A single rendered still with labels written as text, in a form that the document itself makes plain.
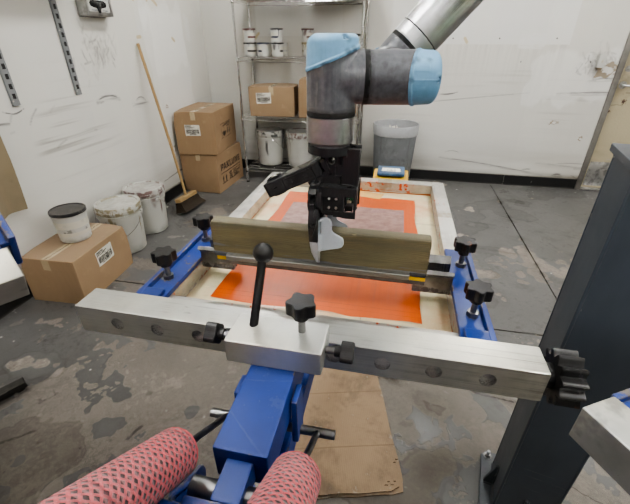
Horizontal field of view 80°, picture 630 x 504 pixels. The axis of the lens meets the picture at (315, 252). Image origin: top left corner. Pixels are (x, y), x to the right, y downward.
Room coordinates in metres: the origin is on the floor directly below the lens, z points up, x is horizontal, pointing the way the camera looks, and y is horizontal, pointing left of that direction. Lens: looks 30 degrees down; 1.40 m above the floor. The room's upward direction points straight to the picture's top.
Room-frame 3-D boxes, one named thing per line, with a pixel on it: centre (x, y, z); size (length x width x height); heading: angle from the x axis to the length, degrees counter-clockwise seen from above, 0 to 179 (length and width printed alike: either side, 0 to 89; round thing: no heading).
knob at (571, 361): (0.35, -0.31, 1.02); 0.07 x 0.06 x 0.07; 168
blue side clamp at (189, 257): (0.69, 0.27, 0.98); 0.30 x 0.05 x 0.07; 168
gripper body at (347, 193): (0.61, -0.03, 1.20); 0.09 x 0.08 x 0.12; 78
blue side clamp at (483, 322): (0.57, -0.28, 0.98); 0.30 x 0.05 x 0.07; 168
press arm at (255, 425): (0.31, 0.06, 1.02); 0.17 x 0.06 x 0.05; 168
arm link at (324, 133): (0.62, -0.02, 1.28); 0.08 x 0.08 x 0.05
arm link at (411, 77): (0.63, -0.13, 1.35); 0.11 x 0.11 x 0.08; 89
